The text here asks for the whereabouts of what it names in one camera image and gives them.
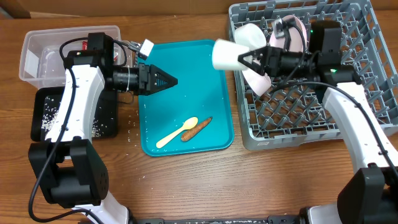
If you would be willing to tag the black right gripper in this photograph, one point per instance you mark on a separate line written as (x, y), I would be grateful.
(271, 61)

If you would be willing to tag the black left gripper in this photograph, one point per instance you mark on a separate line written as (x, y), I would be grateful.
(147, 79)

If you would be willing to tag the pink bowl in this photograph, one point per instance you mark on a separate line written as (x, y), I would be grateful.
(259, 84)

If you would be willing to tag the cream white cup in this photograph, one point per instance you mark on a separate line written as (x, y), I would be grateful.
(225, 55)

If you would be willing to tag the pink round plate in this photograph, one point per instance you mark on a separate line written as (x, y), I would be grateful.
(296, 44)

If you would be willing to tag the brown carrot-like food scrap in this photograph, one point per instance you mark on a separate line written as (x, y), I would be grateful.
(191, 133)

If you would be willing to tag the cream white bowl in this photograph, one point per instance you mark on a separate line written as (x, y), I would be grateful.
(250, 35)

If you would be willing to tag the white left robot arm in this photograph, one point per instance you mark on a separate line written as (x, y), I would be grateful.
(69, 172)

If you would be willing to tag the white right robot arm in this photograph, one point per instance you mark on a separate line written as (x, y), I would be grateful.
(314, 57)

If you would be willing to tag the grey dishwasher rack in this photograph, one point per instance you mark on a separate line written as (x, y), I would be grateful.
(292, 117)

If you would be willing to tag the clear plastic waste bin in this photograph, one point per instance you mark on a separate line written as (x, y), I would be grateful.
(41, 64)

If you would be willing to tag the teal serving tray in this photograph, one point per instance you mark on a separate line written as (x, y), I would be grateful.
(201, 92)

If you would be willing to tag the yellow plastic spoon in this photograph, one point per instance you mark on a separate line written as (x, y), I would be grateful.
(188, 124)

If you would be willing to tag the pile of white rice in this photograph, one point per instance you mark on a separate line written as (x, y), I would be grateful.
(51, 105)

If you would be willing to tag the black plastic tray bin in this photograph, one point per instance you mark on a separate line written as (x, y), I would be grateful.
(106, 111)

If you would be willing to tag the black rail at table edge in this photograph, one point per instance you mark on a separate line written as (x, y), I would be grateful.
(273, 219)

